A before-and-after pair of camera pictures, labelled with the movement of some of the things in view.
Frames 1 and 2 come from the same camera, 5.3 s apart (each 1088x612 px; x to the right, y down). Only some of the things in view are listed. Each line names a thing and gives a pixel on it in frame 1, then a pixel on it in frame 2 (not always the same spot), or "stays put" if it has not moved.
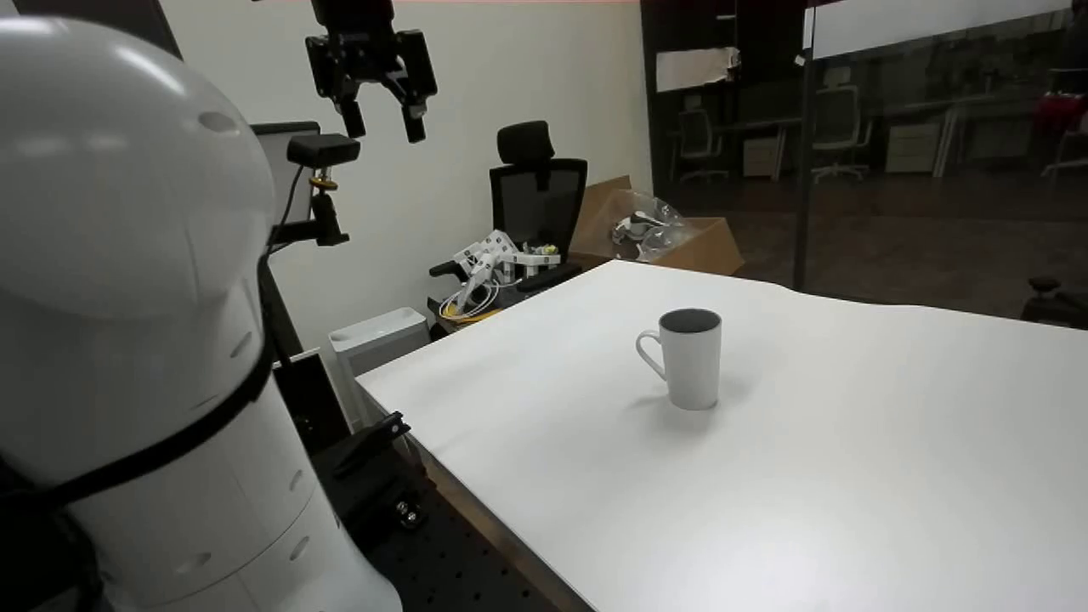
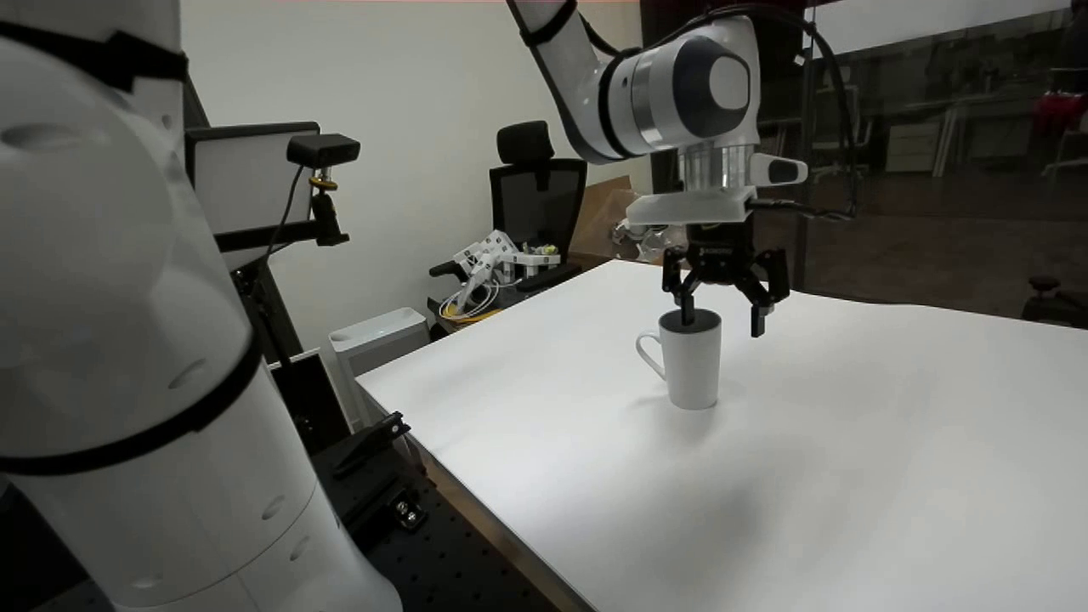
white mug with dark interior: [689, 354] stays put
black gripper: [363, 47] -> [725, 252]
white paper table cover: [858, 457] stays put
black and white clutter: [489, 264] stays put
